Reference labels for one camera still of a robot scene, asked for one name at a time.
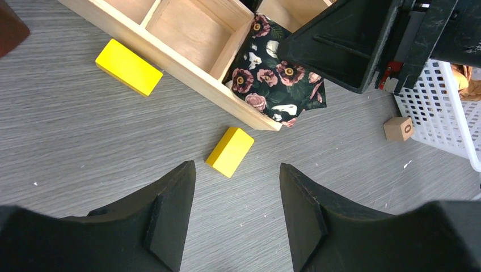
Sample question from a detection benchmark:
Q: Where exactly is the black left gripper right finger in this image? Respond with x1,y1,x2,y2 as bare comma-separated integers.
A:
279,163,480,271

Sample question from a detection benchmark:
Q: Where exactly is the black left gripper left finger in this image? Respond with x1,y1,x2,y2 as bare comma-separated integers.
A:
1,161,196,271

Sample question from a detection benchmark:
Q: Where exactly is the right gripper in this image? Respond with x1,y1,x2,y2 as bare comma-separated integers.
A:
277,0,480,94

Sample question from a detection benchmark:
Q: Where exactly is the black pink floral tie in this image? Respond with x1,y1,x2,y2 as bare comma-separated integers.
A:
222,12,327,127

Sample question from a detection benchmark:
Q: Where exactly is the small wooden letter cube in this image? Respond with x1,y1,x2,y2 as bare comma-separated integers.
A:
383,117,415,142

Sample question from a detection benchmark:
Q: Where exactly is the yellow block upright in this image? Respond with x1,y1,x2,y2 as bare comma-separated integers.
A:
206,127,255,178

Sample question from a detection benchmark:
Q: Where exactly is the white plastic basket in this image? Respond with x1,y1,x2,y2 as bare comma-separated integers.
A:
395,59,480,172

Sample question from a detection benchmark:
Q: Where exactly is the orange gold tie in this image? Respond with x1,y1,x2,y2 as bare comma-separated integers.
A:
450,63,480,101

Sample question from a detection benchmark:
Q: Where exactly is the wooden compartment tray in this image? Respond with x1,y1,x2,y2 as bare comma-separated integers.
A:
64,1,331,131

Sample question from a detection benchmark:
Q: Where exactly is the yellow block near tray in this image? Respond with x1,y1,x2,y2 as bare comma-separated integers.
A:
95,39,163,97

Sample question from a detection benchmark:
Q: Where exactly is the brown wooden metronome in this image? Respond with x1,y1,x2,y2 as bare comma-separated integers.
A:
1,0,30,58

